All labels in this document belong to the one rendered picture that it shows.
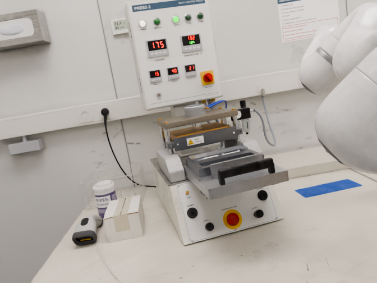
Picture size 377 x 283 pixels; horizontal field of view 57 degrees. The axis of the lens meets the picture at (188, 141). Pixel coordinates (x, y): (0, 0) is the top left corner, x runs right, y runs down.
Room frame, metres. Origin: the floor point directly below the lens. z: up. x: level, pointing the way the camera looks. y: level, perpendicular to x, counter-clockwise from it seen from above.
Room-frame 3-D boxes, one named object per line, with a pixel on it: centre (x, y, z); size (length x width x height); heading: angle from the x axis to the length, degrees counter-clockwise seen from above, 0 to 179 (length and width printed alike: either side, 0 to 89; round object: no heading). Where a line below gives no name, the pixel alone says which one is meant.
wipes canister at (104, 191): (1.36, 0.37, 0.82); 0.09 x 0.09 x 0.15
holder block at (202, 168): (1.04, -0.10, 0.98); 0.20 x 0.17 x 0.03; 102
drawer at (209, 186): (1.00, -0.11, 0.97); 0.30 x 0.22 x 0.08; 12
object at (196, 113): (1.33, -0.05, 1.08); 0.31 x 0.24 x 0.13; 102
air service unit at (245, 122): (1.47, -0.23, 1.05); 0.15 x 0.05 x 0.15; 102
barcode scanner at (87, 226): (1.20, 0.41, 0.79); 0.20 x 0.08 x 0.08; 1
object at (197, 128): (1.30, -0.05, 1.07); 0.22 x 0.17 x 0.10; 102
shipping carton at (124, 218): (1.21, 0.27, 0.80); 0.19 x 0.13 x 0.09; 1
